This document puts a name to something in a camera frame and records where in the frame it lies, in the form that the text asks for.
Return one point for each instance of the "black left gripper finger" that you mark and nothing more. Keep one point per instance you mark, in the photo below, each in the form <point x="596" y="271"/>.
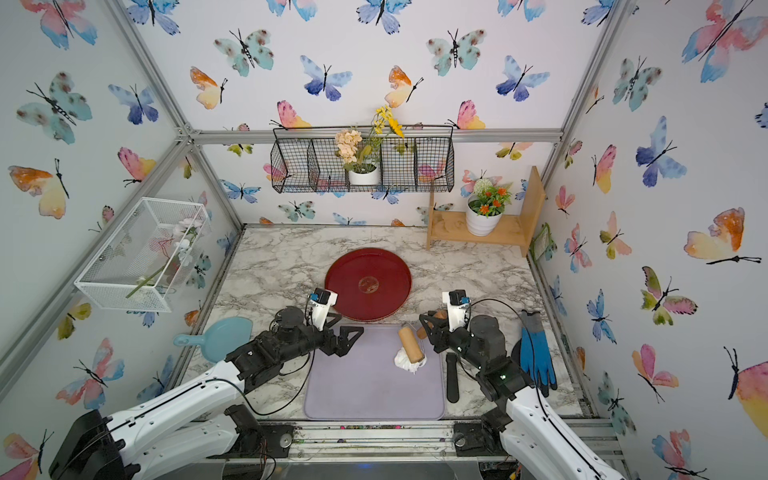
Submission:
<point x="331" y="320"/>
<point x="346" y="338"/>

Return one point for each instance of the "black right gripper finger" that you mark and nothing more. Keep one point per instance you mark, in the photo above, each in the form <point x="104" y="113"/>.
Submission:
<point x="434" y="334"/>
<point x="435" y="318"/>

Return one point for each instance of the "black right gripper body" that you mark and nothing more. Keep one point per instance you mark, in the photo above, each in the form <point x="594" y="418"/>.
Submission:
<point x="462" y="343"/>

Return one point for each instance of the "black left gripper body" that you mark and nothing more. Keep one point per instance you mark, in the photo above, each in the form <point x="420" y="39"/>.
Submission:
<point x="309" y="340"/>

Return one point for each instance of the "white dough piece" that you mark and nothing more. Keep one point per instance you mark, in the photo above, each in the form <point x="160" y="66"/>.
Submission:
<point x="403" y="361"/>

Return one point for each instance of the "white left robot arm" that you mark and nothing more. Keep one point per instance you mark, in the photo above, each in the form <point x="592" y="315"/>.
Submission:
<point x="207" y="416"/>

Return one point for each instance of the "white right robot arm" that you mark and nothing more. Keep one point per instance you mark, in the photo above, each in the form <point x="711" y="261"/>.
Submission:
<point x="522" y="424"/>

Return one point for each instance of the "lavender silicone mat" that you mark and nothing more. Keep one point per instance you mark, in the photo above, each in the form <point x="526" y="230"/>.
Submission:
<point x="366" y="384"/>

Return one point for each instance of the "red round tray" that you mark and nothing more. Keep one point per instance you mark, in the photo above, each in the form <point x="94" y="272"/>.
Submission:
<point x="371" y="284"/>

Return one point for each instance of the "blue rubber glove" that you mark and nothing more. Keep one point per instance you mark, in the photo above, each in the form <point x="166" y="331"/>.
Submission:
<point x="532" y="352"/>

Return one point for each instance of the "teal plastic scoop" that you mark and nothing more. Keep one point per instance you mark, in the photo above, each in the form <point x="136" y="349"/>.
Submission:
<point x="220" y="339"/>

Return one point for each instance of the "white ribbed flower pot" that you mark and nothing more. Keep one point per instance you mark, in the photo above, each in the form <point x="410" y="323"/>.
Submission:
<point x="479" y="224"/>

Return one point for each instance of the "green paper packet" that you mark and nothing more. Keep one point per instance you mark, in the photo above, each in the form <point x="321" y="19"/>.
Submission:
<point x="543" y="246"/>

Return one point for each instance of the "wooden shelf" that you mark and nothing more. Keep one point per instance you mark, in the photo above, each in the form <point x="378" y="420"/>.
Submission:
<point x="510" y="230"/>

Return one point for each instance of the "orange flower plant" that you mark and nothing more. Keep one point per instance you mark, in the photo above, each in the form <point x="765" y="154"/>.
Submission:
<point x="490" y="199"/>

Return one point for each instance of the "pink artificial flower stem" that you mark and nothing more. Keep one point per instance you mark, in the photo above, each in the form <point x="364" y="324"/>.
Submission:
<point x="175" y="249"/>

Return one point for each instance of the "white pot with flowers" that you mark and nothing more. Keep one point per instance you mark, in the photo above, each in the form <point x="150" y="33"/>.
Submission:
<point x="362" y="154"/>

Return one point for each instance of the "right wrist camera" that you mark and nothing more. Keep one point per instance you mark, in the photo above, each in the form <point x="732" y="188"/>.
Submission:
<point x="458" y="307"/>

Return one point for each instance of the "black handled strainer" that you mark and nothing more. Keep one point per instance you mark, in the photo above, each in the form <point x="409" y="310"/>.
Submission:
<point x="452" y="385"/>

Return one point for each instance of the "black wire wall basket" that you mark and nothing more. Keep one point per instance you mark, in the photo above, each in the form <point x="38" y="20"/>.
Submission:
<point x="420" y="158"/>

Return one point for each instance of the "white mesh wall basket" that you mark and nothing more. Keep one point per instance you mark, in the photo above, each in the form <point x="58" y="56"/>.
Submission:
<point x="132" y="251"/>

